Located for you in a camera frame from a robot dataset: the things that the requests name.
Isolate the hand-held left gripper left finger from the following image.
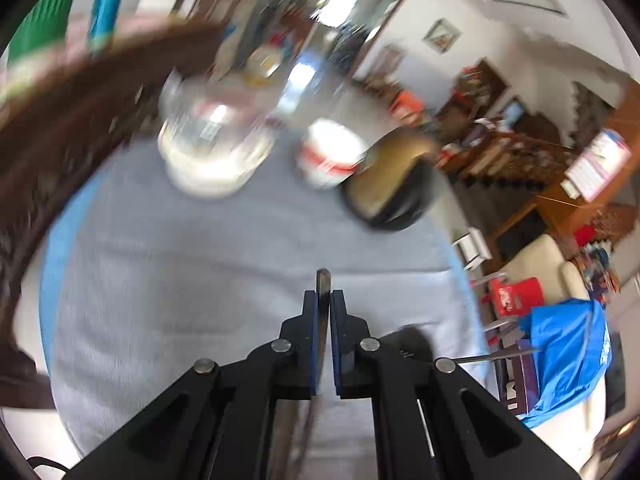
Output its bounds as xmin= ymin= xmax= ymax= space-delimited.
xmin=62 ymin=290 xmax=321 ymax=480

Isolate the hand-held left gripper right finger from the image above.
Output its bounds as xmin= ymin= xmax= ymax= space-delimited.
xmin=330 ymin=289 xmax=581 ymax=480

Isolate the dark wooden chopstick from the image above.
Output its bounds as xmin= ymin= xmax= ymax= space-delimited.
xmin=300 ymin=269 xmax=333 ymax=480

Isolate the dark cylindrical chopstick holder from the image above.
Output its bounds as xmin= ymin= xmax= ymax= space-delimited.
xmin=385 ymin=324 xmax=437 ymax=363

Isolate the small white stool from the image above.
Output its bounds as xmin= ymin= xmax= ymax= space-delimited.
xmin=452 ymin=227 xmax=496 ymax=273

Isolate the brass electric kettle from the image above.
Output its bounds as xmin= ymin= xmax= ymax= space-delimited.
xmin=340 ymin=127 xmax=443 ymax=233

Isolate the red plastic child chair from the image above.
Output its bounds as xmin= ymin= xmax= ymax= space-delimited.
xmin=470 ymin=272 xmax=546 ymax=351

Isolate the red-banded white bowl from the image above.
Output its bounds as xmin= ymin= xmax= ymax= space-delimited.
xmin=298 ymin=147 xmax=363 ymax=176

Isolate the dark purple wooden chair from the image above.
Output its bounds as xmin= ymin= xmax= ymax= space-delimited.
xmin=495 ymin=337 xmax=541 ymax=413

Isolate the plain white bowl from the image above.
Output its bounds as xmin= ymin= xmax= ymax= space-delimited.
xmin=304 ymin=119 xmax=369 ymax=161

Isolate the cream sofa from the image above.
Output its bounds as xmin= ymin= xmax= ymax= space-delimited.
xmin=500 ymin=234 xmax=591 ymax=306

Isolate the blue cloth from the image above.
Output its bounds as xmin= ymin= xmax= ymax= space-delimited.
xmin=517 ymin=297 xmax=613 ymax=428

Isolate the wooden staircase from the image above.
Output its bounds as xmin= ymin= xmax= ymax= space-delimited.
xmin=435 ymin=125 xmax=576 ymax=196

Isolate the light blue table cover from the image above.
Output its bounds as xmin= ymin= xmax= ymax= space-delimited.
xmin=39 ymin=170 xmax=493 ymax=376

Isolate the carved dark wooden sideboard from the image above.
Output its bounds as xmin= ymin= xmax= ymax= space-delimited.
xmin=0 ymin=25 xmax=221 ymax=411

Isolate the blue thermos flask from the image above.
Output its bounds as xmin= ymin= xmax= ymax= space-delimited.
xmin=89 ymin=0 xmax=136 ymax=52

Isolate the green thermos flask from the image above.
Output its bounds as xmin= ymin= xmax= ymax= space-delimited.
xmin=9 ymin=0 xmax=101 ymax=63

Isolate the black cable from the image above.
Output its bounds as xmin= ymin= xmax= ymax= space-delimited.
xmin=25 ymin=455 xmax=71 ymax=473

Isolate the wall calendar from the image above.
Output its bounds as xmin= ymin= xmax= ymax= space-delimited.
xmin=565 ymin=129 xmax=633 ymax=202

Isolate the framed wall picture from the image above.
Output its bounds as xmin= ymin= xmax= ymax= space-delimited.
xmin=424 ymin=17 xmax=462 ymax=55

